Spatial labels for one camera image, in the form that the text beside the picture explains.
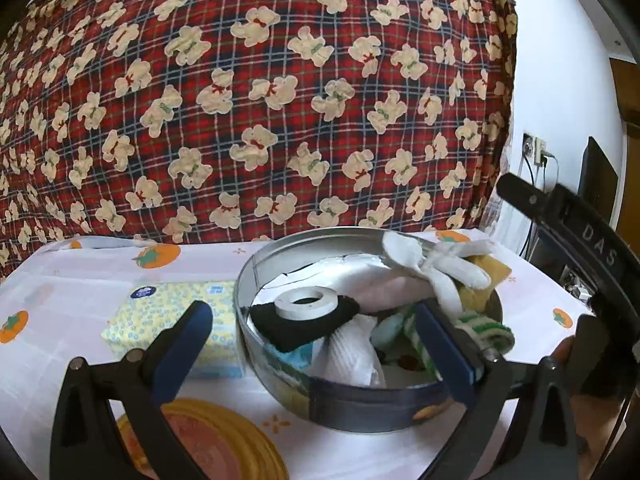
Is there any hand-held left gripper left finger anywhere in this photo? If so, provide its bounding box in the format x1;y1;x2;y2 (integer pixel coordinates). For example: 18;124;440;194
50;300;215;480

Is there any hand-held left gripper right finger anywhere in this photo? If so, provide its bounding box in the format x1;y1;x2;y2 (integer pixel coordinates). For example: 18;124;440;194
414;302;581;480

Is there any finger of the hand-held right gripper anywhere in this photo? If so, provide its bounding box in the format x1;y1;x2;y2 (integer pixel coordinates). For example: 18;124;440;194
496;172;556;231

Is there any green white striped sock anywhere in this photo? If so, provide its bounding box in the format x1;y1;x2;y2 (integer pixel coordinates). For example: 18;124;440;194
372;305;516;376

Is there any white glove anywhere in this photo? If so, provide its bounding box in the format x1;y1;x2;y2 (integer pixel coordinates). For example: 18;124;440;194
381;231;493;313

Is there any white fluffy cloth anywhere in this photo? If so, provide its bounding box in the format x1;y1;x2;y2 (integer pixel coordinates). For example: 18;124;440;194
320;315;388;388

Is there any black beaded glove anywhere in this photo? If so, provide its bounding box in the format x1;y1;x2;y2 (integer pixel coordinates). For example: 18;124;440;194
248;296;361;353

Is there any white tape roll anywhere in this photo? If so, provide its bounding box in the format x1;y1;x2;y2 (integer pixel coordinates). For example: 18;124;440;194
274;287;342;321

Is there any round metal tin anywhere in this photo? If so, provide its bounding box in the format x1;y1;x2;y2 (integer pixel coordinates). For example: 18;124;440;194
235;226;506;433

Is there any person's right hand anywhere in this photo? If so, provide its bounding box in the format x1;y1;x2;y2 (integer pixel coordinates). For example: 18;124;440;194
552;335;628;453

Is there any yellow blue tissue pack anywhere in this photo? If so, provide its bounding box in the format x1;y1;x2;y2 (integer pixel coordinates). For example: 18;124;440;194
100;280;246;380

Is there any black monitor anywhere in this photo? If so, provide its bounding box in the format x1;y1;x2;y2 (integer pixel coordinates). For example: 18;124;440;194
577;136;621;231

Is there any orange round tin lid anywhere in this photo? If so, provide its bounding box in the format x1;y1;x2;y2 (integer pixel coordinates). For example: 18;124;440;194
115;397;291;480

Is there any white persimmon-print tablecloth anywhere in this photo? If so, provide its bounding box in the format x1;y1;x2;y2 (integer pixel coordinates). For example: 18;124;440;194
0;227;596;480

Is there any wooden door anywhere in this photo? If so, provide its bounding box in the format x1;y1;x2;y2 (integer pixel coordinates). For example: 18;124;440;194
607;57;640;221

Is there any red plaid bear-print blanket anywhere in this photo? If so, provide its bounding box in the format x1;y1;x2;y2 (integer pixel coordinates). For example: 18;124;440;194
0;0;518;281

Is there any black power cable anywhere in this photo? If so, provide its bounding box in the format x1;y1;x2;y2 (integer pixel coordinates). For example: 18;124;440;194
519;155;538;261

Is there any white wall socket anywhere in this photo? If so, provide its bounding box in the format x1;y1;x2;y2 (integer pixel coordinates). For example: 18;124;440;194
522;132;548;166

